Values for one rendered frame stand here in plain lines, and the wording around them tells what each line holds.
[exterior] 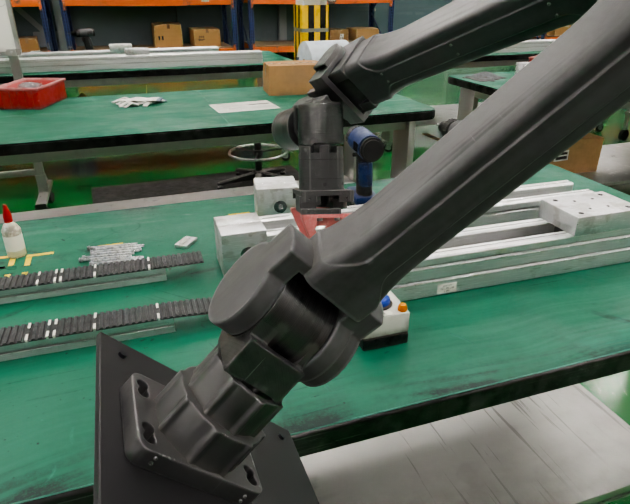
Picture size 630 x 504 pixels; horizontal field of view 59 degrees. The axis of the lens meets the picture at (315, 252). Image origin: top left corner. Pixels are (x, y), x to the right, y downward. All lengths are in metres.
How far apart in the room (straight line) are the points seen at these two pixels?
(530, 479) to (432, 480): 0.24
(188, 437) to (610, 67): 0.37
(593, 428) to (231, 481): 1.39
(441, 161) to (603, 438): 1.41
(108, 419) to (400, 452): 1.16
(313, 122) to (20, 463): 0.55
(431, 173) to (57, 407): 0.65
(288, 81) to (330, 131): 2.35
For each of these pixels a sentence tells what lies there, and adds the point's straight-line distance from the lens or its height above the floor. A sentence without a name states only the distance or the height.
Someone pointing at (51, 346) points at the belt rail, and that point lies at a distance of 0.98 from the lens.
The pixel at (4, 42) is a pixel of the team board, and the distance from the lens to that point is 3.71.
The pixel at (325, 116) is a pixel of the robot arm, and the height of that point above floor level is 1.17.
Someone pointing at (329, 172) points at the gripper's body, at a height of 1.10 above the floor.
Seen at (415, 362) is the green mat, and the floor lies 0.78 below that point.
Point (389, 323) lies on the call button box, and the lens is 0.89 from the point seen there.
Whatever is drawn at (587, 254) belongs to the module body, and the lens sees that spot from 1.26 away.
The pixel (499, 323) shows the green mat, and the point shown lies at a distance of 1.02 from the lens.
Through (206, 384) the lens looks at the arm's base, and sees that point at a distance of 0.43.
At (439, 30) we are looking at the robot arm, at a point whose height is 1.27.
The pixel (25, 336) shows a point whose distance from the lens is 0.98.
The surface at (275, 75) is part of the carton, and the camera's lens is 3.02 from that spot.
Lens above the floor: 1.31
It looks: 26 degrees down
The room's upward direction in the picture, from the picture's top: straight up
